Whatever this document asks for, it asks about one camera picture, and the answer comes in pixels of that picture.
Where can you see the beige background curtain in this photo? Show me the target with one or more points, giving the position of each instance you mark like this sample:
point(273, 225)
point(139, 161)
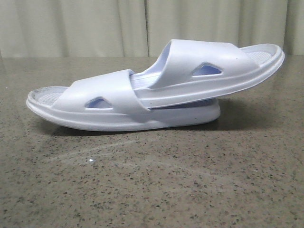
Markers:
point(141, 28)

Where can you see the light blue slipper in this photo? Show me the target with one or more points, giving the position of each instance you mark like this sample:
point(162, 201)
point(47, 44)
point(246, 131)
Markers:
point(108, 103)
point(188, 71)

